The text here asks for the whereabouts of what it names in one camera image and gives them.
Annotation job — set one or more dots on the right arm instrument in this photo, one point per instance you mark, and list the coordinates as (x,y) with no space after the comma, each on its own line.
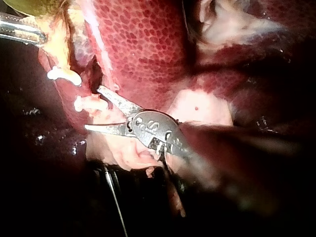
(155,130)

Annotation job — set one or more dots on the right arm instrument jaw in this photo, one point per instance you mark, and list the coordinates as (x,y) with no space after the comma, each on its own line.
(108,129)
(116,100)

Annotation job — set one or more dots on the left arm instrument jaw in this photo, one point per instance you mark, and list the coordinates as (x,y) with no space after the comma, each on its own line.
(19,30)

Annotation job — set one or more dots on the gallbladder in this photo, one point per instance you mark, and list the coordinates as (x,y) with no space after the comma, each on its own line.
(53,32)

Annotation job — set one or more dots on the dark right arm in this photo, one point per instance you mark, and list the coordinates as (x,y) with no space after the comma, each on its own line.
(237,158)

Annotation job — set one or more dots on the dark red liver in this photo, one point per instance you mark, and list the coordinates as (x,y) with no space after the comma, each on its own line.
(148,49)

